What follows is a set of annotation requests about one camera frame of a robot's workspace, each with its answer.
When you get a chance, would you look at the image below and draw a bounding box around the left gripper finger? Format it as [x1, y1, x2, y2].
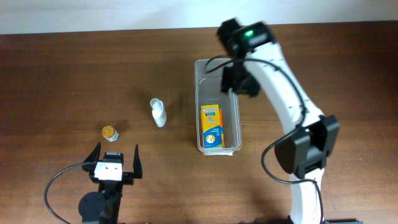
[84, 142, 101, 162]
[132, 144, 142, 179]

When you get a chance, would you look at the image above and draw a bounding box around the yellow medicine box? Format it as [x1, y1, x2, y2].
[200, 104, 224, 149]

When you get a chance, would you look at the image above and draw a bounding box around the orange medicine box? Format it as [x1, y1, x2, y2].
[202, 108, 226, 149]

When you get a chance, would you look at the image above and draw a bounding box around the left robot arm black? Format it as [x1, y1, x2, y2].
[78, 143, 142, 224]

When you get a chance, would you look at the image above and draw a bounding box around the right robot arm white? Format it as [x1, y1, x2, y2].
[216, 19, 340, 223]

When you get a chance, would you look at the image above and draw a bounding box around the clear plastic container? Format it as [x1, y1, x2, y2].
[195, 58, 242, 156]

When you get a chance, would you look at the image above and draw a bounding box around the small gold lid jar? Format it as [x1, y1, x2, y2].
[101, 126, 119, 142]

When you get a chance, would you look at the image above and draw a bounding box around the white spray bottle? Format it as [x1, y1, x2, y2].
[150, 98, 167, 128]

